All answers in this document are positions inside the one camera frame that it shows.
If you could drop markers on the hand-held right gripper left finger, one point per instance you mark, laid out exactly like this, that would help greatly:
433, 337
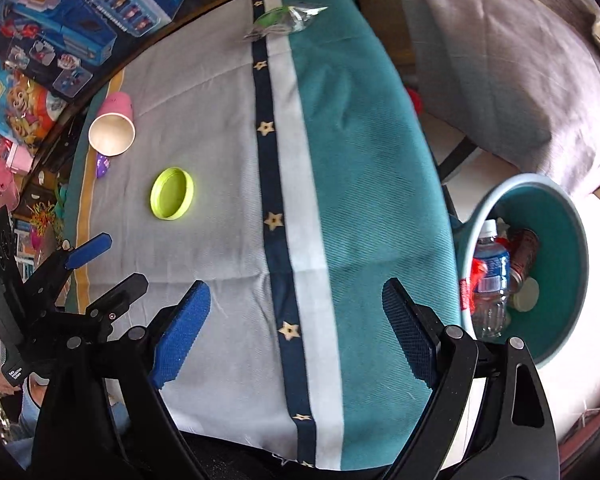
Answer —
180, 335

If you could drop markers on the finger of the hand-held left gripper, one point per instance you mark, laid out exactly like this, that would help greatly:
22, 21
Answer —
120, 295
87, 251

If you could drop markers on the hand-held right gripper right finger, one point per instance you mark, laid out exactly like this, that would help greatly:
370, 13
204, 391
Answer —
410, 330

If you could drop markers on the red plastic bag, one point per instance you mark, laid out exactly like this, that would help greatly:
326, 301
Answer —
475, 280

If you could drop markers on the clear plastic bottle blue label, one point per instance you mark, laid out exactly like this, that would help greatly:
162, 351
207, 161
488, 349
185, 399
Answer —
492, 280

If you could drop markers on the red drink can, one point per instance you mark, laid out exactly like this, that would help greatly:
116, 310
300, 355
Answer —
524, 255

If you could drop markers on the teal trash bin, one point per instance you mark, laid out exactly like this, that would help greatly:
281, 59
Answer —
565, 260

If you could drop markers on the colourful spiky toy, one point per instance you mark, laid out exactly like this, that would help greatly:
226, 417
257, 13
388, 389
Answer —
44, 217

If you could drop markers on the small purple toy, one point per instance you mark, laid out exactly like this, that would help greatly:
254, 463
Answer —
103, 166

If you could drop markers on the yellow-green round lid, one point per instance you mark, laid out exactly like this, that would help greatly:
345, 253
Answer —
172, 194

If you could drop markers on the small pink white box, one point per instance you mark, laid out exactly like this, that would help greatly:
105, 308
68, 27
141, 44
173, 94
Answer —
20, 159

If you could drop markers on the white round lid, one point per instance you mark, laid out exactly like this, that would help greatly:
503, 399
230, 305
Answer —
526, 294

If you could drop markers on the pink paper cup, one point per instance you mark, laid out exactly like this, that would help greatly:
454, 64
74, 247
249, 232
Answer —
112, 127

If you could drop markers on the person's blue jeans leg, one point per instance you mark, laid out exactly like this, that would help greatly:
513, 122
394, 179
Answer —
35, 410

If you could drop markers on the star striped tablecloth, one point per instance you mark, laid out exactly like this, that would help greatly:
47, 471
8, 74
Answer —
355, 185

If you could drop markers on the cartoon dog bag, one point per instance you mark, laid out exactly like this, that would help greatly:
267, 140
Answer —
20, 100

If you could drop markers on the dark blue toy box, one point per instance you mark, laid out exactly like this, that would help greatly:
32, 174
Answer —
55, 45

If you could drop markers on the pale lilac plastic bag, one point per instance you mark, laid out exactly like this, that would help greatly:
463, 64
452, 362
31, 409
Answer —
520, 70

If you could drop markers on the clear wrapper with green item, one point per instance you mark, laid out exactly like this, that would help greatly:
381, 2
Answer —
285, 20

